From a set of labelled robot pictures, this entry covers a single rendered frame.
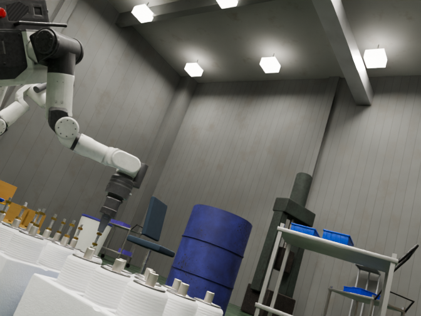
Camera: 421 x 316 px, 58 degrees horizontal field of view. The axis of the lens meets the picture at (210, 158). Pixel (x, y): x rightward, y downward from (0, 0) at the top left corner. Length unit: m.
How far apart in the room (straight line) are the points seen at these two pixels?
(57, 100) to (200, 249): 2.46
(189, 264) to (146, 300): 2.77
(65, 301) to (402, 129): 10.04
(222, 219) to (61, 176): 8.42
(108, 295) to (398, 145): 9.77
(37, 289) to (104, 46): 11.58
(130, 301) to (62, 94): 0.81
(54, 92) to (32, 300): 0.69
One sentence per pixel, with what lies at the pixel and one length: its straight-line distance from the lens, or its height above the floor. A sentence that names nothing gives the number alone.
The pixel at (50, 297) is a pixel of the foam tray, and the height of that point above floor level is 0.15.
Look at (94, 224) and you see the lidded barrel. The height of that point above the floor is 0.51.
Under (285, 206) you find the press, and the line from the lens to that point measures 8.03.
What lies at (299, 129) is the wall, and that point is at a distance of 11.35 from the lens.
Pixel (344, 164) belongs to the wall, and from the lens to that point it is 10.43.
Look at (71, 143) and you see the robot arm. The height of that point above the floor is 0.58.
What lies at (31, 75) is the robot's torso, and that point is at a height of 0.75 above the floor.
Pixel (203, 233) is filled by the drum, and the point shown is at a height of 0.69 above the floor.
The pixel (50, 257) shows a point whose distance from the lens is 1.33.
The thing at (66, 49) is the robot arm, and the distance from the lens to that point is 1.42.
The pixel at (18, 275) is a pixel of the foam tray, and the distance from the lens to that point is 1.24.
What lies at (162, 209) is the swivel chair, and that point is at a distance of 4.73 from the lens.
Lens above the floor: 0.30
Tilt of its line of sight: 17 degrees up
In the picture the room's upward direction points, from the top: 20 degrees clockwise
